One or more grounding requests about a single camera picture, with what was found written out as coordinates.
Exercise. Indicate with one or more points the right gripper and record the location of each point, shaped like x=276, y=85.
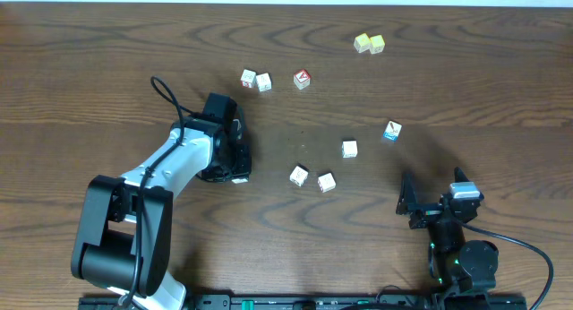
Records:
x=409, y=203

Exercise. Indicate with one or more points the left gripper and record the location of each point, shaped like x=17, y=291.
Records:
x=243, y=155

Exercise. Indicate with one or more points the white block teal side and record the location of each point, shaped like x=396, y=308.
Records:
x=240, y=180

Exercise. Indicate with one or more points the white block blue pencil picture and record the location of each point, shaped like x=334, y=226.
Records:
x=392, y=131

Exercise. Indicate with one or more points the plain white block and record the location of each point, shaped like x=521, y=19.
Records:
x=349, y=149

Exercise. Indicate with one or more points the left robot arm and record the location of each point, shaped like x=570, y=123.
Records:
x=124, y=234

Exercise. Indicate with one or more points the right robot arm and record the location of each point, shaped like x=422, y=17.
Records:
x=464, y=268

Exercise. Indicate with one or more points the white block red number three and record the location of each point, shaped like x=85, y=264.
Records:
x=248, y=78

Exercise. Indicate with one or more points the white block blue side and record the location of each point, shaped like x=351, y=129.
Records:
x=263, y=82

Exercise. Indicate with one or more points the red letter A block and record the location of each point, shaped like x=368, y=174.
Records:
x=302, y=79

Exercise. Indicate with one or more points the yellow block right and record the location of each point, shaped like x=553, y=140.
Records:
x=377, y=44

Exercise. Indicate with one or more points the yellow block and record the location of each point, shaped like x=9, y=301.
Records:
x=377, y=44
x=362, y=43

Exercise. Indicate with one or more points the yellow block left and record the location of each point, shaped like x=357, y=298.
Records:
x=362, y=43

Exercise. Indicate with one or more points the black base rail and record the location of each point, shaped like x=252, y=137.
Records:
x=392, y=301

